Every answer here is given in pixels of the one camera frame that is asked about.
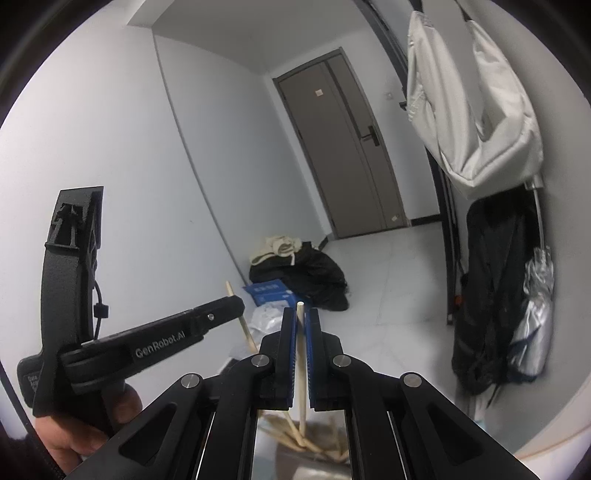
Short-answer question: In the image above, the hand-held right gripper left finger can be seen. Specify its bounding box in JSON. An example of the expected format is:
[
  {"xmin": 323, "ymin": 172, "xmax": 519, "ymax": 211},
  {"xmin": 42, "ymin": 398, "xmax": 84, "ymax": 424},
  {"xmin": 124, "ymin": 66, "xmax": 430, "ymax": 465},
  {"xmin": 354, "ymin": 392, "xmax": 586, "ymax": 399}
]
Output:
[{"xmin": 81, "ymin": 307, "xmax": 297, "ymax": 480}]

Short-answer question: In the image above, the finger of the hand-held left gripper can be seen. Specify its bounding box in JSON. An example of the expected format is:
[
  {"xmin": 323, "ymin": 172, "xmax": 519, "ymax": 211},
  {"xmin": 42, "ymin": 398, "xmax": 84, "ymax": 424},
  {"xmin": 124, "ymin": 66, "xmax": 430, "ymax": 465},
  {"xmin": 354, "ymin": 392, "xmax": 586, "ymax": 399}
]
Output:
[{"xmin": 191, "ymin": 295, "xmax": 245, "ymax": 341}]

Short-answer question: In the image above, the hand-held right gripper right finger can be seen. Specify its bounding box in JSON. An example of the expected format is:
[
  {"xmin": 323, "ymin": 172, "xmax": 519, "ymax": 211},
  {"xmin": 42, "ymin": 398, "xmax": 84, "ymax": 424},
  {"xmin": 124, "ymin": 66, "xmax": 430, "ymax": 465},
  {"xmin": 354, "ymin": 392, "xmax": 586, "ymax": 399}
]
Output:
[{"xmin": 307, "ymin": 308, "xmax": 541, "ymax": 480}]

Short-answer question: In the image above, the slim wooden chopstick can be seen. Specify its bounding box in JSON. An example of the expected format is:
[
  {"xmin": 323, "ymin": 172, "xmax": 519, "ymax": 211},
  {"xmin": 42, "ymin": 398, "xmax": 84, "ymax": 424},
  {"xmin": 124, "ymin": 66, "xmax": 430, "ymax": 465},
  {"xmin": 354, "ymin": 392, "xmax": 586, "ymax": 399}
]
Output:
[
  {"xmin": 224, "ymin": 281, "xmax": 260, "ymax": 355},
  {"xmin": 297, "ymin": 301, "xmax": 308, "ymax": 439}
]

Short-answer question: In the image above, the white utensil holder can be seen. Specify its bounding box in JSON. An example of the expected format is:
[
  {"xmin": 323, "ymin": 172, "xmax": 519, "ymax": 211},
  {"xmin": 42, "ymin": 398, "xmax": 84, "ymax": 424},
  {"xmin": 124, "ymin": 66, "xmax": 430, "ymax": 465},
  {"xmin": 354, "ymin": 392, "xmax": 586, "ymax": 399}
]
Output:
[{"xmin": 259, "ymin": 406, "xmax": 352, "ymax": 480}]

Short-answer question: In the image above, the person's left hand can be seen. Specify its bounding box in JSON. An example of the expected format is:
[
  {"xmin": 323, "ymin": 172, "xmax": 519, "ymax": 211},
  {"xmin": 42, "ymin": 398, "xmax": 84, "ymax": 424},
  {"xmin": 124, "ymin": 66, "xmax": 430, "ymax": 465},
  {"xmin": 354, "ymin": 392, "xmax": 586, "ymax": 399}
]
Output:
[{"xmin": 34, "ymin": 382, "xmax": 144, "ymax": 462}]

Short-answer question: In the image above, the grey plastic mailer bag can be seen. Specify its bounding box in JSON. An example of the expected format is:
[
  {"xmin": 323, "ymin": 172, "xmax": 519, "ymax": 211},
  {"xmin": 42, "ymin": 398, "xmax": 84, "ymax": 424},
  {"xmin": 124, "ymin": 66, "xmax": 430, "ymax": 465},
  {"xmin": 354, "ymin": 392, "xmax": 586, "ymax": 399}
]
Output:
[{"xmin": 252, "ymin": 305, "xmax": 286, "ymax": 344}]

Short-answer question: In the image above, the blue cardboard box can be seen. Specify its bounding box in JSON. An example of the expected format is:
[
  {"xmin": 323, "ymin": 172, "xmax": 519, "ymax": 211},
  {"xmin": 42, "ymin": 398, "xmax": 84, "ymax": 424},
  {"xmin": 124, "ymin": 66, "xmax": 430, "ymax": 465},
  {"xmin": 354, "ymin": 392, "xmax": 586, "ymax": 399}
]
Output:
[{"xmin": 242, "ymin": 280, "xmax": 296, "ymax": 308}]

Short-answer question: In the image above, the black bag pile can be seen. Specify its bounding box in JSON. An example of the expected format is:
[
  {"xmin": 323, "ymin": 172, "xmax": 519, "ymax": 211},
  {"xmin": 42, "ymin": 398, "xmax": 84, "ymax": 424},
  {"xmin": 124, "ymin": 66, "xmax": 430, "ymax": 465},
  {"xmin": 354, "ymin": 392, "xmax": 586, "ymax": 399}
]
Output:
[{"xmin": 249, "ymin": 240, "xmax": 349, "ymax": 311}]

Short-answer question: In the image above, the cream cloth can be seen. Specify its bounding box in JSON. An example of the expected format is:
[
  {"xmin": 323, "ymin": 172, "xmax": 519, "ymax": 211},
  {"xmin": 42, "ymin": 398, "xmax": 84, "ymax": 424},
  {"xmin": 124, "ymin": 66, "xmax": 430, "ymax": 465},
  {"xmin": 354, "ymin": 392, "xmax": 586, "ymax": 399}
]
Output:
[{"xmin": 249, "ymin": 235, "xmax": 303, "ymax": 266}]

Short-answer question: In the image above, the person's black jacket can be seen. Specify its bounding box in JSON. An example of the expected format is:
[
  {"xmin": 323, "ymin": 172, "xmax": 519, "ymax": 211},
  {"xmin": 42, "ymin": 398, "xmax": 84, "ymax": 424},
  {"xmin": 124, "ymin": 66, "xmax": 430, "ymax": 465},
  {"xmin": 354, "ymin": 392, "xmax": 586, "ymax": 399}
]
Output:
[{"xmin": 0, "ymin": 429, "xmax": 65, "ymax": 480}]

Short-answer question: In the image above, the black hanging coat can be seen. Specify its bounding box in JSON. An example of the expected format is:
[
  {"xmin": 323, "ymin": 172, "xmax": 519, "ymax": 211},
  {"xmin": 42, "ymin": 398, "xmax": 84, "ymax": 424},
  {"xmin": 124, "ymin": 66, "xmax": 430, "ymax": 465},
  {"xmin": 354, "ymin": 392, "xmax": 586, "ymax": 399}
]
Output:
[{"xmin": 451, "ymin": 187, "xmax": 543, "ymax": 395}]

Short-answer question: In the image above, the grey door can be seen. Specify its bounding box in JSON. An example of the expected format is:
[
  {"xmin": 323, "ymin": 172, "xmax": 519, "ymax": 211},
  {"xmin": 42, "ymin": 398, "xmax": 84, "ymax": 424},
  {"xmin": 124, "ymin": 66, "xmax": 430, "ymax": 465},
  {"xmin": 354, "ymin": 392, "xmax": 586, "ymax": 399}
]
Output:
[{"xmin": 272, "ymin": 46, "xmax": 411, "ymax": 240}]

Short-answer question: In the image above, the silver folded umbrella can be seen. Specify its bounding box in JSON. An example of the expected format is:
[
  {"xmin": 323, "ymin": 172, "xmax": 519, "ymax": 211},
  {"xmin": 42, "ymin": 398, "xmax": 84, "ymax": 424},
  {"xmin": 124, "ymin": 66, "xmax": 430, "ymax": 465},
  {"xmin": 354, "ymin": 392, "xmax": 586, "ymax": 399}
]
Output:
[{"xmin": 505, "ymin": 182, "xmax": 555, "ymax": 384}]

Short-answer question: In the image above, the white hanging bag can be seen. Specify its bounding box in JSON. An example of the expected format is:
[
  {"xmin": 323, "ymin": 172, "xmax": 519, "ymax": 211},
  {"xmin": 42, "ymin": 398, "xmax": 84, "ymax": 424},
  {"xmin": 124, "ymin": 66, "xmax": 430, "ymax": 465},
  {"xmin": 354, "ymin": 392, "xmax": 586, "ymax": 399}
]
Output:
[{"xmin": 406, "ymin": 0, "xmax": 544, "ymax": 200}]

